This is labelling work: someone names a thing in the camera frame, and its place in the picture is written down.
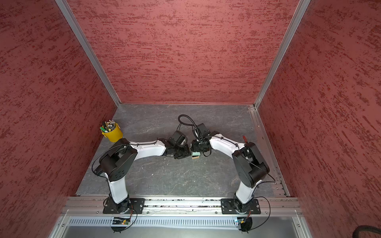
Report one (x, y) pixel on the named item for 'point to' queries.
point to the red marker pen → (245, 139)
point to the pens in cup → (108, 126)
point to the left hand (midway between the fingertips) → (190, 157)
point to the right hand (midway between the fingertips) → (194, 151)
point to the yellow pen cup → (115, 135)
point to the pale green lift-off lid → (196, 153)
